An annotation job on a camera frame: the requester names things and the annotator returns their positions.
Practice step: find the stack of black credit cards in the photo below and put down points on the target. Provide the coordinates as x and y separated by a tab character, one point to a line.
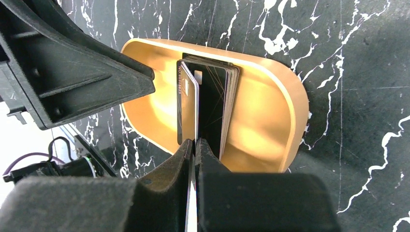
217	86

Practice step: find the single silver credit card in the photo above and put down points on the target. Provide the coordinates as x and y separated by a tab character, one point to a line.
187	128

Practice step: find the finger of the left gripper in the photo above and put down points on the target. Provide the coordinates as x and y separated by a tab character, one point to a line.
52	70

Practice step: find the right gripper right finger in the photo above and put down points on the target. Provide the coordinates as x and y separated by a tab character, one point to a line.
259	202

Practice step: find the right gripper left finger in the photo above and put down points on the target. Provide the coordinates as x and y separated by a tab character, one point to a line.
156	202

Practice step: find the orange oval tray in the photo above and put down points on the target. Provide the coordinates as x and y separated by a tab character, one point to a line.
269	115

